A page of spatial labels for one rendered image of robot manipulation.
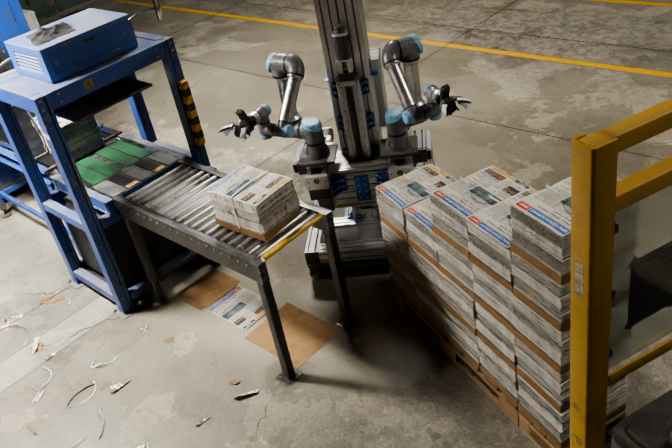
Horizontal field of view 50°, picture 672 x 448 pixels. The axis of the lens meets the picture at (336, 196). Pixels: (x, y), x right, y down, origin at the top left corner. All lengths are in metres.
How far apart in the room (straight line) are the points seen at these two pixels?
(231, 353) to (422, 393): 1.17
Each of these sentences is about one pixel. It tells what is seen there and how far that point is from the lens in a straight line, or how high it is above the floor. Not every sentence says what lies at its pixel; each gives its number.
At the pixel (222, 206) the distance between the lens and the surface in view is 3.80.
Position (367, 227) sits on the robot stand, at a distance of 4.69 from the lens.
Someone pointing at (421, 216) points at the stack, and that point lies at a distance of 3.61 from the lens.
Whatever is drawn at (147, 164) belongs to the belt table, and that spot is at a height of 0.80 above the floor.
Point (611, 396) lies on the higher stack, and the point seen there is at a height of 0.30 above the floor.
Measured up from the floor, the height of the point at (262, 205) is 1.01.
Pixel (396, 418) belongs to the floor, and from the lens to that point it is 3.76.
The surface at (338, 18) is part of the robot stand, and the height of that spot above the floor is 1.59.
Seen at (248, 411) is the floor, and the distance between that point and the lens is 3.98.
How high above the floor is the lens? 2.84
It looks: 31 degrees down
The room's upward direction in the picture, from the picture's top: 11 degrees counter-clockwise
